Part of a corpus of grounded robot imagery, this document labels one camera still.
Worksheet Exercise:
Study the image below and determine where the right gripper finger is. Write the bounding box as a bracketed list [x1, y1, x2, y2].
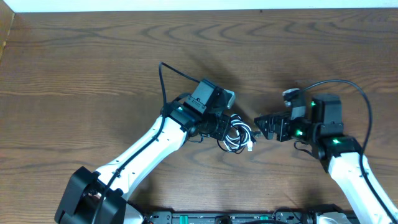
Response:
[259, 125, 274, 140]
[254, 114, 274, 126]

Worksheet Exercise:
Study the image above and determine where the white USB cable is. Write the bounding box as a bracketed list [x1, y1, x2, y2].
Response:
[223, 113, 254, 152]

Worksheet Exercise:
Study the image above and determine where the black USB cable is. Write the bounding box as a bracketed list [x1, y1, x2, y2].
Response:
[216, 112, 262, 154]

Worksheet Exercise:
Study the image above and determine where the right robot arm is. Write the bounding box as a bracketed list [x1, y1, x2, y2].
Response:
[254, 94, 397, 223]

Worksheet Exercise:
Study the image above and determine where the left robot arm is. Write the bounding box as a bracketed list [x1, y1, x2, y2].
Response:
[54, 90, 235, 223]

